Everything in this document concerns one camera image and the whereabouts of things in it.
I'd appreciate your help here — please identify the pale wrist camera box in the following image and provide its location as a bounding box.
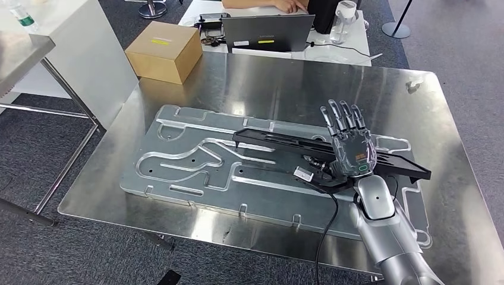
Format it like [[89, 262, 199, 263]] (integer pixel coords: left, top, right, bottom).
[[293, 166, 314, 182]]

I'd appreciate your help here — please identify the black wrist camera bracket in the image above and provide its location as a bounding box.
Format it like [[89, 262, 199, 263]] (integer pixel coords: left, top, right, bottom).
[[295, 169, 357, 194]]

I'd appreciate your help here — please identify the steel side table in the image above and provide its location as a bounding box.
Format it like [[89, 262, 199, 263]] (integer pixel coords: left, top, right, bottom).
[[0, 31, 106, 228]]

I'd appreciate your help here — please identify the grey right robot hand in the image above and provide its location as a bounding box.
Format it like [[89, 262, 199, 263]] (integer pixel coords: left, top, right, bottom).
[[306, 99, 377, 178]]

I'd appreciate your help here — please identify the black post stanchion grey base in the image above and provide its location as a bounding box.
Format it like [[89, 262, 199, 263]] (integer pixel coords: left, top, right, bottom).
[[381, 0, 414, 40]]

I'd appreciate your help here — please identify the clear jug white lid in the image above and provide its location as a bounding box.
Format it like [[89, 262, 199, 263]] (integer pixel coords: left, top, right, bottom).
[[330, 0, 359, 45]]

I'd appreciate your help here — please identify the black plastic panel part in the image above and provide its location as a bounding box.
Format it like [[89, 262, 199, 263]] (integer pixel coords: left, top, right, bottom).
[[232, 128, 432, 185]]

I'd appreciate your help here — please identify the brown cardboard box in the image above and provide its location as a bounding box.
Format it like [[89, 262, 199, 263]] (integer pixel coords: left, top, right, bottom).
[[124, 20, 203, 86]]

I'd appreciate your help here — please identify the dark grey laptop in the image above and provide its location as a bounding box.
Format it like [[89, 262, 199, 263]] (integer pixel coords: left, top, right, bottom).
[[221, 14, 316, 53]]

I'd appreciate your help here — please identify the chrome pedestal base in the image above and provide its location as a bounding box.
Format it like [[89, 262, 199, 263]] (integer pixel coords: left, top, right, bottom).
[[125, 0, 184, 20]]

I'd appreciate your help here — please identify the white desk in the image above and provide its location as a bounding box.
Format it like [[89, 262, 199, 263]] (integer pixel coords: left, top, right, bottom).
[[178, 0, 383, 67]]

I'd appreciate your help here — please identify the black desk cable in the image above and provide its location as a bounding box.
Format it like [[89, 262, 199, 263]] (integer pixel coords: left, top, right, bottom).
[[305, 41, 383, 64]]

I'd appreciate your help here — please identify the large stamped metal plate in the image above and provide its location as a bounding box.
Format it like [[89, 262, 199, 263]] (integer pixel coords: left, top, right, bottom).
[[119, 104, 433, 249]]

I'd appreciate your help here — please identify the steel workbench table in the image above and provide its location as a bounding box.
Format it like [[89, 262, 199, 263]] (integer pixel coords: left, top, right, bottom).
[[58, 51, 504, 285]]

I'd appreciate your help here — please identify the person's hand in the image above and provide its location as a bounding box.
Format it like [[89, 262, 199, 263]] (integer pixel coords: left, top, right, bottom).
[[272, 0, 310, 14]]

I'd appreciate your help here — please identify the clear water bottle green label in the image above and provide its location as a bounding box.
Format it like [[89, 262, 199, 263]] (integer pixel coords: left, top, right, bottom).
[[5, 0, 41, 34]]

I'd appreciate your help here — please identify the white cabinet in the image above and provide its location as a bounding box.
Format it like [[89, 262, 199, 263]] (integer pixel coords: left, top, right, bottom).
[[0, 0, 140, 131]]

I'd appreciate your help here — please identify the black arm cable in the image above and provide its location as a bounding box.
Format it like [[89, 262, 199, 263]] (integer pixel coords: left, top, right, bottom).
[[314, 175, 399, 285]]

